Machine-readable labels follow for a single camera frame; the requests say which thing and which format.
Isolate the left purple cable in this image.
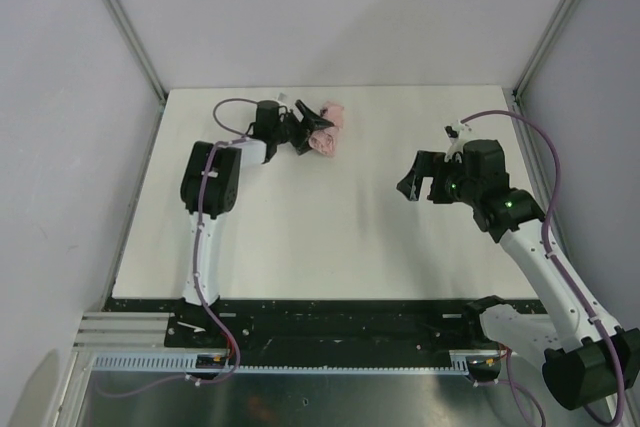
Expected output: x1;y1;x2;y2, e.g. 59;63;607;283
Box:
192;98;261;308

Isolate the left aluminium corner post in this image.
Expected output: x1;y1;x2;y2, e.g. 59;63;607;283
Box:
101;0;168;105

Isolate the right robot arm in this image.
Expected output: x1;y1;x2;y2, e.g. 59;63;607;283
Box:
396;139;639;410

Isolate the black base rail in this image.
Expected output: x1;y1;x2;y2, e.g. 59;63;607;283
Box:
164;299;498;367

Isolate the aluminium corner post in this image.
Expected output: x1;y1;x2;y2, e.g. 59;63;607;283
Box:
512;0;581;100
101;0;168;105

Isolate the pink folding umbrella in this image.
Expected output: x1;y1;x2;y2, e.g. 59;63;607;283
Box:
308;102;344;157

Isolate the grey cable duct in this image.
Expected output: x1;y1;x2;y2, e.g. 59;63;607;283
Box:
92;351;492;375

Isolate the right aluminium corner post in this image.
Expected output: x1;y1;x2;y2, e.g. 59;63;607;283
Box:
512;0;581;100

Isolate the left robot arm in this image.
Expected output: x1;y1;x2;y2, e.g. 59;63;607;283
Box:
180;97;344;306

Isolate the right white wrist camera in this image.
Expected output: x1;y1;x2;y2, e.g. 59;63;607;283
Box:
445;121;475;162

